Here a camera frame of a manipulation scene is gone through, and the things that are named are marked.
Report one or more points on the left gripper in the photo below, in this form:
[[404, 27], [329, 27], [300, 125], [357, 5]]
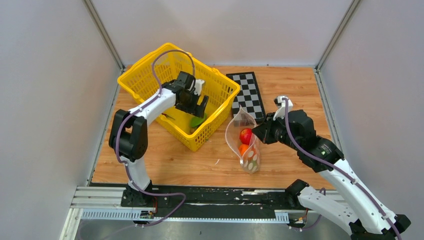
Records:
[[198, 110]]

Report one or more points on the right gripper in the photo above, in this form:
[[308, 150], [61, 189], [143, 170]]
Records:
[[262, 131]]

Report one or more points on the green star fruit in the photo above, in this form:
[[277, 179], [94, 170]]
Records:
[[195, 122]]

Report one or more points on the red apple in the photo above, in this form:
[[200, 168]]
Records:
[[245, 136]]

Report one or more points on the polka dot zip bag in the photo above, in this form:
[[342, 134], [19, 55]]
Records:
[[240, 121]]

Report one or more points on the orange tangerine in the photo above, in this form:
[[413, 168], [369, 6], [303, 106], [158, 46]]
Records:
[[242, 149]]

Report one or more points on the yellow plastic basket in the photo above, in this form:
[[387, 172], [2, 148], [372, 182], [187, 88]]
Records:
[[162, 65]]

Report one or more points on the orange carrot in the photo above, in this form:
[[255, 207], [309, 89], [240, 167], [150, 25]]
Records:
[[251, 164]]

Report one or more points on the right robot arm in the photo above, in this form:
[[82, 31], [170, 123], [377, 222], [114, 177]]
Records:
[[364, 217]]

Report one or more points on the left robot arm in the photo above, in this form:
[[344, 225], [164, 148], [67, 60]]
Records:
[[129, 133]]

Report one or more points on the small red chili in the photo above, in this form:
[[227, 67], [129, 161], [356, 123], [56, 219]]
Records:
[[168, 116]]

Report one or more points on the black white checkerboard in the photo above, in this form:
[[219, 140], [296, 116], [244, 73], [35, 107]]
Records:
[[249, 97]]

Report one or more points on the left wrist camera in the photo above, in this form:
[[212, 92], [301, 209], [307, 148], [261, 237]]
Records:
[[198, 86]]

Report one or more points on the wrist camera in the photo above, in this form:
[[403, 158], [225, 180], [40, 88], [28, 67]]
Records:
[[198, 86], [284, 105]]

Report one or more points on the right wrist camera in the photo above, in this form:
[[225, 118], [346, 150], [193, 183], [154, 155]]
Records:
[[284, 105]]

